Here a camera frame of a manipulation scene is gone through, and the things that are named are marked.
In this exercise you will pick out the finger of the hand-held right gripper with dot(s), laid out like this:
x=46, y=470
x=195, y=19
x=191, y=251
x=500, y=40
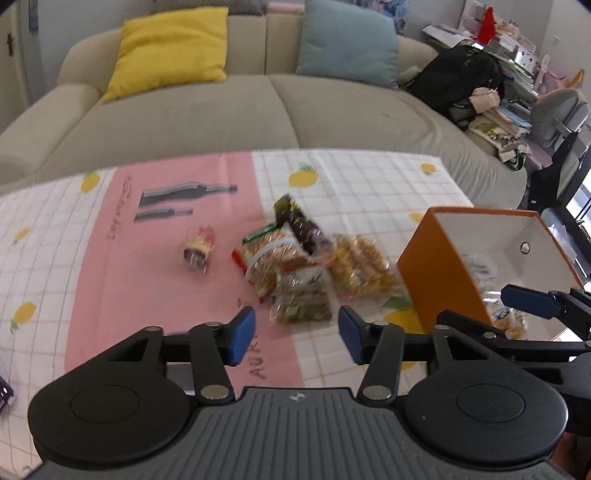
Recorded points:
x=545, y=348
x=526, y=297

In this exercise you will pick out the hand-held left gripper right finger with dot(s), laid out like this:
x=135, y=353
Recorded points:
x=353, y=334

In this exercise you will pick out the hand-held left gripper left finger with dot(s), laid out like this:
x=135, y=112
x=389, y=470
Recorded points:
x=242, y=334

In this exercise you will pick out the small white blue snack packet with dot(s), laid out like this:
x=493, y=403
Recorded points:
x=502, y=316

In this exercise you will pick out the orange sticks snack packet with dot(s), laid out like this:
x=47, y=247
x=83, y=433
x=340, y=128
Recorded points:
x=515, y=331

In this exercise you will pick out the large white green snack packet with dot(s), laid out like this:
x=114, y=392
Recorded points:
x=480, y=272

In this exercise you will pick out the clear packet of green snacks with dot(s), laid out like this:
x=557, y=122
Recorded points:
x=302, y=300

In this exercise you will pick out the clear packet of yellow crisps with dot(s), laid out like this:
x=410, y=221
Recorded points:
x=364, y=270

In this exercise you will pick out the peanut packet red label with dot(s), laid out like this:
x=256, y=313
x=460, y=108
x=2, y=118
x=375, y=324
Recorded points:
x=272, y=258

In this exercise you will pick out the orange cardboard box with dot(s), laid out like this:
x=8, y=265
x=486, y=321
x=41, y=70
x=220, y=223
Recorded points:
x=429, y=277

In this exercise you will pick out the small candy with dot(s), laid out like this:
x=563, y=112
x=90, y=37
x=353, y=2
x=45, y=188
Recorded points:
x=199, y=244

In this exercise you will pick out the dark brown snack packet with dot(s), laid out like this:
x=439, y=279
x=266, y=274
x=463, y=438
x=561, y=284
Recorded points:
x=295, y=219

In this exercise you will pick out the glass balcony door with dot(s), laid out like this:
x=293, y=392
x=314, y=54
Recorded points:
x=581, y=217

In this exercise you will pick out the black garment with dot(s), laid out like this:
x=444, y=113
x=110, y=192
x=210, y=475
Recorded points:
x=549, y=184

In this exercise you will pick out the printed tote bag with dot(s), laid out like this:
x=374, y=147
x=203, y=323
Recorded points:
x=498, y=141

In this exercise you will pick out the stack of books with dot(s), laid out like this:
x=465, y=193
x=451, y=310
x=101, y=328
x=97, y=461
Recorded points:
x=508, y=115

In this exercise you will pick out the grey desk chair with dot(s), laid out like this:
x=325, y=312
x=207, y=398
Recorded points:
x=554, y=110

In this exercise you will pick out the beige pouch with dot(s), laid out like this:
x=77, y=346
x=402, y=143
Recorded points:
x=482, y=101

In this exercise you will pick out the beige sofa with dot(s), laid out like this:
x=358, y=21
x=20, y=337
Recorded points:
x=207, y=120

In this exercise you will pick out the black backpack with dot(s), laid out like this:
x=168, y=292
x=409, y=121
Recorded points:
x=452, y=78

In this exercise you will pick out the smartphone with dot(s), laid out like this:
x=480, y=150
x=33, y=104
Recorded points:
x=4, y=397

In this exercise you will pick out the cluttered white desk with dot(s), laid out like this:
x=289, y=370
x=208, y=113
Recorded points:
x=517, y=50

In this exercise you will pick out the red cloth item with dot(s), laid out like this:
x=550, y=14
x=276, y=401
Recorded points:
x=487, y=25

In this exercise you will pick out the yellow pillow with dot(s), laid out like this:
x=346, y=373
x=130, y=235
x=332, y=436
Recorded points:
x=171, y=50

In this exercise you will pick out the blue pillow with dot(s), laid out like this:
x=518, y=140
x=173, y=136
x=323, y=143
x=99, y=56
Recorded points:
x=346, y=41

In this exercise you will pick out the printed figure pillow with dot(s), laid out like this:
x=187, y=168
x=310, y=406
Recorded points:
x=392, y=9

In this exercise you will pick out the grey pillow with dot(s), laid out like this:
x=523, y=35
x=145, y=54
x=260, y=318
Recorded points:
x=207, y=5

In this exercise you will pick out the pink pillow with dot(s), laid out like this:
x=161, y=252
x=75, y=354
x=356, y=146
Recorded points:
x=284, y=5

